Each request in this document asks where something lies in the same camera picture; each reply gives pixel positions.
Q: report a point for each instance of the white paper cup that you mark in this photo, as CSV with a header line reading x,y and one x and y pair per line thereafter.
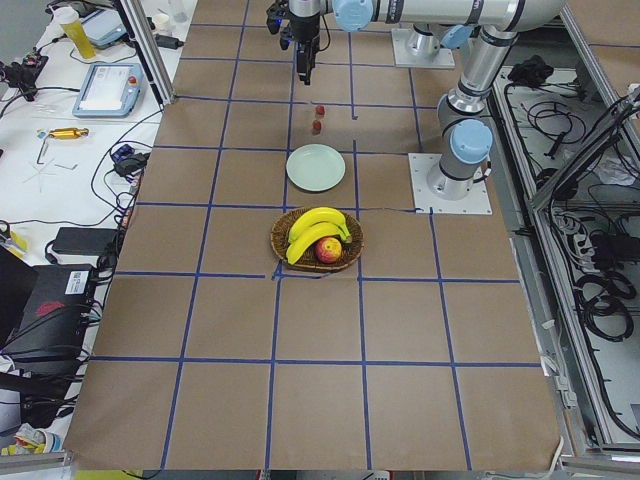
x,y
162,24

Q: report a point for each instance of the small black adapter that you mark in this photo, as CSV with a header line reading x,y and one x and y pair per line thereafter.
x,y
168,42

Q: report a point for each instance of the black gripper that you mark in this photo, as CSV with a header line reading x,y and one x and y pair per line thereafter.
x,y
305,29

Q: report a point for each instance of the black cloth bundle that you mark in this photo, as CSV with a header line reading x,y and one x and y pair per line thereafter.
x,y
532,72

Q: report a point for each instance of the yellow drink bottle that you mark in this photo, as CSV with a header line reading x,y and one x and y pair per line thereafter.
x,y
68,19

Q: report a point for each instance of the blue teach pendant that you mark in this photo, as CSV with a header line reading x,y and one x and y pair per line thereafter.
x,y
109,90

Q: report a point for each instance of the light green plate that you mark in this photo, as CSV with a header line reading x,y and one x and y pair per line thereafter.
x,y
315,167

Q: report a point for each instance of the black computer case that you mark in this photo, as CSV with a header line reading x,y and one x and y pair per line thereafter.
x,y
55,317

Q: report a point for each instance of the black power adapter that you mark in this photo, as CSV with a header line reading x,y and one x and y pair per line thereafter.
x,y
83,241

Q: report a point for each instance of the red yellow apple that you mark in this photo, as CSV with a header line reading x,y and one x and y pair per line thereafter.
x,y
328,250

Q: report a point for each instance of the yellow banana bunch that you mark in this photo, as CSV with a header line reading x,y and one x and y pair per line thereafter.
x,y
313,225

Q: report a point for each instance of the aluminium frame post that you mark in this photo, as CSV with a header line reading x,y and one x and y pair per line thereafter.
x,y
137,26

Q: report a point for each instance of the golden metal cylinder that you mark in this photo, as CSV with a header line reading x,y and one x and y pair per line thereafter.
x,y
68,133

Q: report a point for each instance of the brown wicker basket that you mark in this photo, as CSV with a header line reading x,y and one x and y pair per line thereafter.
x,y
308,262

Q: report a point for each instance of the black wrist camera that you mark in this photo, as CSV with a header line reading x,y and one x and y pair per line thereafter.
x,y
277,13

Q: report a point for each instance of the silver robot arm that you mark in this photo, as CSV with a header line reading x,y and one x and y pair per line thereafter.
x,y
353,16
467,140

